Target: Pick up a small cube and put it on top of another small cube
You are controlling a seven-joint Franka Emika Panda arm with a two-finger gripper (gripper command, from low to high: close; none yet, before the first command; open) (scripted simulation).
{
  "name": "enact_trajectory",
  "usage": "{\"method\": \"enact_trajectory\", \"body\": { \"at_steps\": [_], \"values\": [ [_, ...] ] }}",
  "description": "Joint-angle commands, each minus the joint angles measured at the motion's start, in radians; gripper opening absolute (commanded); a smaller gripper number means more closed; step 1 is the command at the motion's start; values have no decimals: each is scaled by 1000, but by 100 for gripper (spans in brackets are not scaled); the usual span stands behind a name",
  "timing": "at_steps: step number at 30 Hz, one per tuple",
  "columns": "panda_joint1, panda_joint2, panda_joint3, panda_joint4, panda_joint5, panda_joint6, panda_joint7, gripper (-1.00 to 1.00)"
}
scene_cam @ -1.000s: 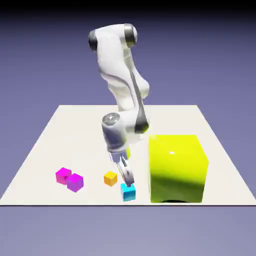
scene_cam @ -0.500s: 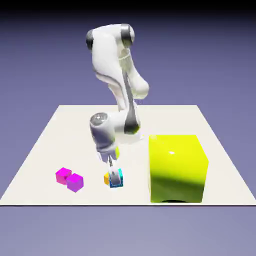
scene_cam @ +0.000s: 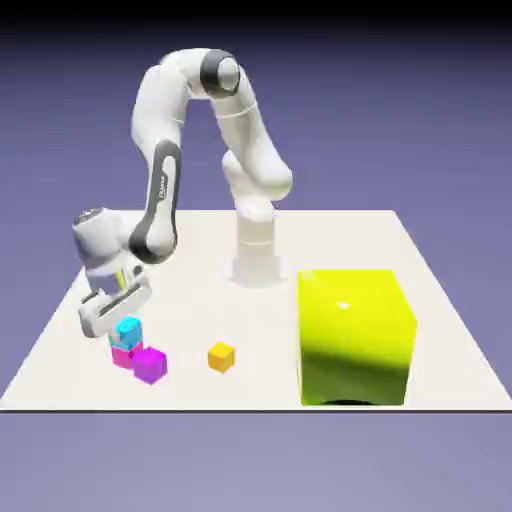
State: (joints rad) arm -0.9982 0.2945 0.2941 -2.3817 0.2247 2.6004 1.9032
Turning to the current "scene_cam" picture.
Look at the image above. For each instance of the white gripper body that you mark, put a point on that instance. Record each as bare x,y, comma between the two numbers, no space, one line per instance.
116,308

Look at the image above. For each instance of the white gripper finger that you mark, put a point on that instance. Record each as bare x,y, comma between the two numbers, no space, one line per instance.
114,339

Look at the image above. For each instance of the small cyan cube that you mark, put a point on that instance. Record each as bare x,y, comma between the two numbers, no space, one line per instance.
129,332

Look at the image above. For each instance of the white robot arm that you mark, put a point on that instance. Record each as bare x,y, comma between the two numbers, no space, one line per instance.
156,116

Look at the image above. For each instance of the small pink cube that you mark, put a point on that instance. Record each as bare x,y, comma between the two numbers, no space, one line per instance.
121,357

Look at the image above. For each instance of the small purple cube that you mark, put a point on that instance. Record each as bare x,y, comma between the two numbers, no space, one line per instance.
150,364

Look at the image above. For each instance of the small orange cube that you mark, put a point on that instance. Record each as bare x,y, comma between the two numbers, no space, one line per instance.
221,356

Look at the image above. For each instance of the large yellow box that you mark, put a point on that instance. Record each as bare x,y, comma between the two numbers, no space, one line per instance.
352,332

